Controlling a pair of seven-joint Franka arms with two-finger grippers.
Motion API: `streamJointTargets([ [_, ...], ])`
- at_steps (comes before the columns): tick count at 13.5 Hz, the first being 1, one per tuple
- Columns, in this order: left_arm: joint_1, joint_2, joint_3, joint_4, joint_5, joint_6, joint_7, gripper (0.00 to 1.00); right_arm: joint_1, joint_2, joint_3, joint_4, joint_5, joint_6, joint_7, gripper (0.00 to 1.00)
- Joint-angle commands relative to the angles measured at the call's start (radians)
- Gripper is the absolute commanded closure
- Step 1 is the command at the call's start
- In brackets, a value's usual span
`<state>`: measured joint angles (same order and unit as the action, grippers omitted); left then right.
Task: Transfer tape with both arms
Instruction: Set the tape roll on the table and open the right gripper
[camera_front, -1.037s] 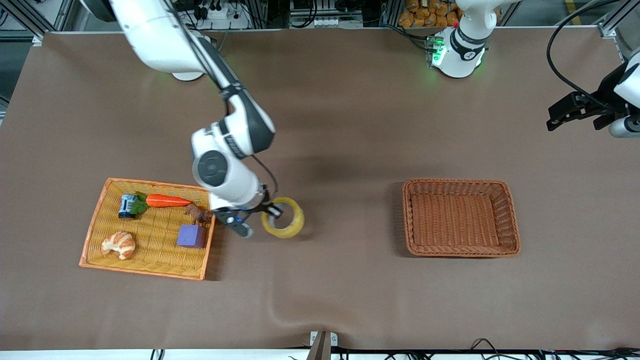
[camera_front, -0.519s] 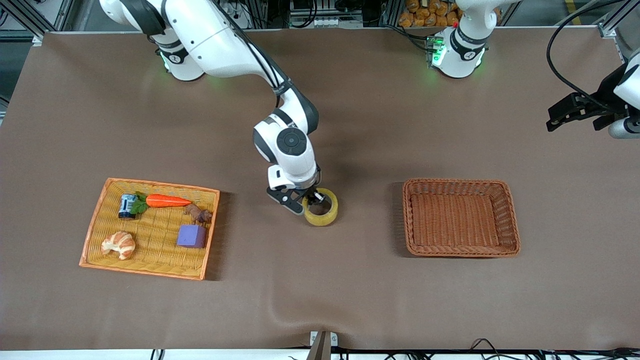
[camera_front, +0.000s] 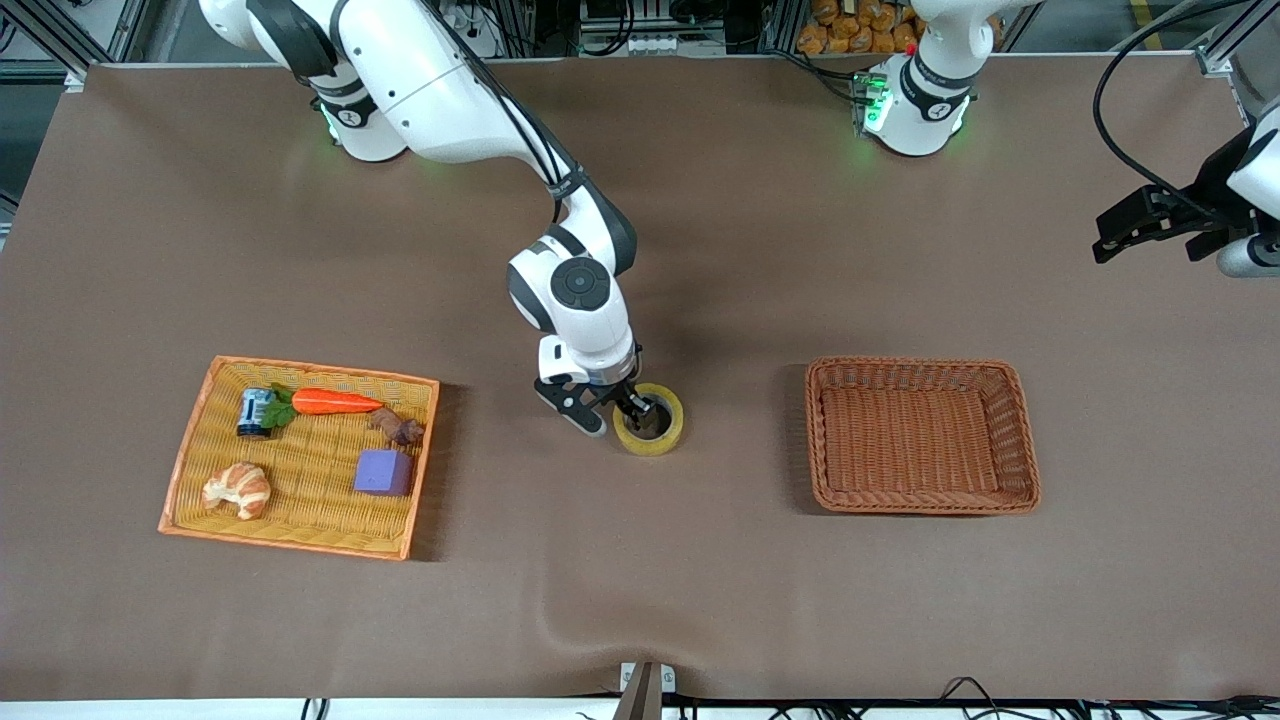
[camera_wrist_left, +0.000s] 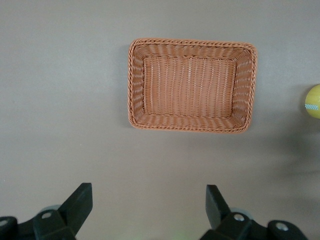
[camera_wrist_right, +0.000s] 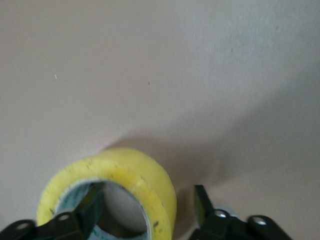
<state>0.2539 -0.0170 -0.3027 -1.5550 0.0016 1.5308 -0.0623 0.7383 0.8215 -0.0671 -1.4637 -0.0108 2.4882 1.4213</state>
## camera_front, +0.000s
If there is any yellow tape roll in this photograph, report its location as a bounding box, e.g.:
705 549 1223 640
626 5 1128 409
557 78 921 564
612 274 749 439
612 383 686 458

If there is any brown toy figure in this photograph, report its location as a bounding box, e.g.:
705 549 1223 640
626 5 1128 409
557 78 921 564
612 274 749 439
367 407 426 447

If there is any purple foam block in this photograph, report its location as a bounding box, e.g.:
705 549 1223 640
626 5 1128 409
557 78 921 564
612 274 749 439
354 449 415 498

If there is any orange toy carrot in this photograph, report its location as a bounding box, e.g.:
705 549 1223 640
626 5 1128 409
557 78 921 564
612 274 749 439
262 383 386 431

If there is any brown wicker basket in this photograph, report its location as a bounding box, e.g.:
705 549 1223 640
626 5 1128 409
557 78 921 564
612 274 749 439
805 357 1043 517

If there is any orange woven tray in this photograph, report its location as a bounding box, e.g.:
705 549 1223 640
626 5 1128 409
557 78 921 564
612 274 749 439
158 355 441 562

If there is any small blue can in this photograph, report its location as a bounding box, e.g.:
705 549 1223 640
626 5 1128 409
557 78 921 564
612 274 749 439
236 387 274 439

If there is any bag of orange buns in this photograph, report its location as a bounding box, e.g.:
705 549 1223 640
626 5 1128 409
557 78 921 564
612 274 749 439
797 0 923 56

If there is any white power strip with plugs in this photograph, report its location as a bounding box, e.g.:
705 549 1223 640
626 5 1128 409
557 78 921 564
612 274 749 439
440 0 501 59

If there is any toy croissant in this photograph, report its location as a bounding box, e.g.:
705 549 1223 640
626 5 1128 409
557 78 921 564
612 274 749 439
202 461 272 521

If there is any aluminium frame profile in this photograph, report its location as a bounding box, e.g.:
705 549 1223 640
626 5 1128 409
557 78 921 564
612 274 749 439
0 0 151 79
1195 0 1280 77

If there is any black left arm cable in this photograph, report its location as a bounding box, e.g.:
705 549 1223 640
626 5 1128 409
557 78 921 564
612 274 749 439
1092 0 1233 221

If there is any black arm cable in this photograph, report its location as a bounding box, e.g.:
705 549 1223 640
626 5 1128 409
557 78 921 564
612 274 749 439
1092 0 1233 221
425 0 567 223

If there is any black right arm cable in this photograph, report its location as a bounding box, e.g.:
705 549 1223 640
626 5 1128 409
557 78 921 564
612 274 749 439
425 0 567 223

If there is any metal table bracket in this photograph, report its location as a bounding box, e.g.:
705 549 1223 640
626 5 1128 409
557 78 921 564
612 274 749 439
618 661 677 720

